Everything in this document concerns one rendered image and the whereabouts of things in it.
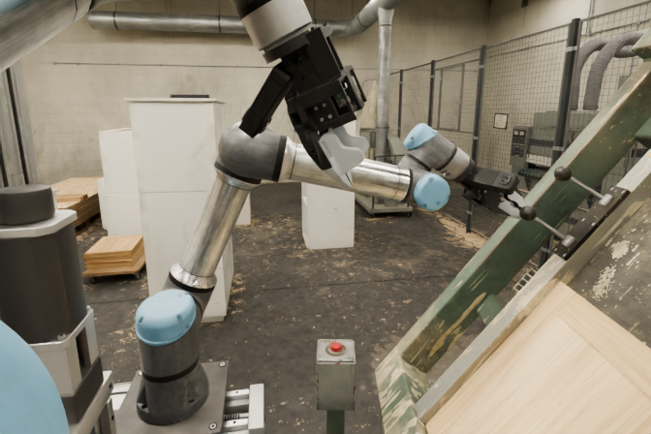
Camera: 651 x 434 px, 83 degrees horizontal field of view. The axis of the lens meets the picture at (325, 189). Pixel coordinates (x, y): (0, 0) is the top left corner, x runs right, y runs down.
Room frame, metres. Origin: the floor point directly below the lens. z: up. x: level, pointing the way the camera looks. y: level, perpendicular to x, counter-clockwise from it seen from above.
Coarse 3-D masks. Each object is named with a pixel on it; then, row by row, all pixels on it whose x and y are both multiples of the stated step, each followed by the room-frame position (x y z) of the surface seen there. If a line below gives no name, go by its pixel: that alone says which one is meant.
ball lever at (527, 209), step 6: (522, 210) 0.86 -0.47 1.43; (528, 210) 0.85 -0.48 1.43; (534, 210) 0.85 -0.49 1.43; (522, 216) 0.86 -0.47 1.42; (528, 216) 0.85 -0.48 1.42; (534, 216) 0.85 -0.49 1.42; (540, 222) 0.84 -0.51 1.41; (546, 228) 0.84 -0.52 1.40; (552, 228) 0.83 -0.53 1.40; (558, 234) 0.82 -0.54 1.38; (564, 240) 0.81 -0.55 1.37; (570, 240) 0.80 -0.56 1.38
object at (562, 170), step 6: (558, 168) 0.86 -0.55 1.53; (564, 168) 0.85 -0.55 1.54; (570, 168) 0.86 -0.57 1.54; (558, 174) 0.85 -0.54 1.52; (564, 174) 0.85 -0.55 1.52; (570, 174) 0.84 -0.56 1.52; (558, 180) 0.86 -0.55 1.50; (564, 180) 0.85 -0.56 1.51; (570, 180) 0.85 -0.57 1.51; (576, 180) 0.84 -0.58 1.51; (582, 186) 0.83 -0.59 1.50; (594, 192) 0.82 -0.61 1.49; (600, 198) 0.81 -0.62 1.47; (606, 198) 0.80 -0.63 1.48; (612, 198) 0.80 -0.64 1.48; (606, 204) 0.80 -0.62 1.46
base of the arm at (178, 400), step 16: (192, 368) 0.70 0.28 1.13; (144, 384) 0.67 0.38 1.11; (160, 384) 0.66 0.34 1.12; (176, 384) 0.67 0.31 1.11; (192, 384) 0.69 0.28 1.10; (208, 384) 0.73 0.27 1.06; (144, 400) 0.67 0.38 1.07; (160, 400) 0.65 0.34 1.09; (176, 400) 0.66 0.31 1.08; (192, 400) 0.68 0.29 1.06; (144, 416) 0.65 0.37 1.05; (160, 416) 0.64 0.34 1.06; (176, 416) 0.65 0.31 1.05
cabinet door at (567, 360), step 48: (528, 336) 0.74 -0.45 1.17; (576, 336) 0.66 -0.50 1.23; (624, 336) 0.59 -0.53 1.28; (480, 384) 0.75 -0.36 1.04; (528, 384) 0.66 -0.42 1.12; (576, 384) 0.59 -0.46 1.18; (624, 384) 0.53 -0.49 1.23; (432, 432) 0.76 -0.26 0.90; (480, 432) 0.66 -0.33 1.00; (528, 432) 0.59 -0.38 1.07; (576, 432) 0.53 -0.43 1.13; (624, 432) 0.48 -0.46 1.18
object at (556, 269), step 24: (648, 168) 0.79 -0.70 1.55; (648, 192) 0.78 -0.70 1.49; (624, 216) 0.78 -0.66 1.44; (600, 240) 0.78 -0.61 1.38; (552, 264) 0.81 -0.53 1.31; (576, 264) 0.79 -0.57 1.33; (528, 288) 0.82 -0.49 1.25; (552, 288) 0.79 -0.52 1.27; (504, 312) 0.83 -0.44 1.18; (528, 312) 0.79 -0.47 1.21; (480, 336) 0.83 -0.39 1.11; (504, 336) 0.79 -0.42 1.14; (456, 360) 0.84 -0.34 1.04; (480, 360) 0.79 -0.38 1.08; (456, 384) 0.79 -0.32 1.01; (432, 408) 0.79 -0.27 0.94
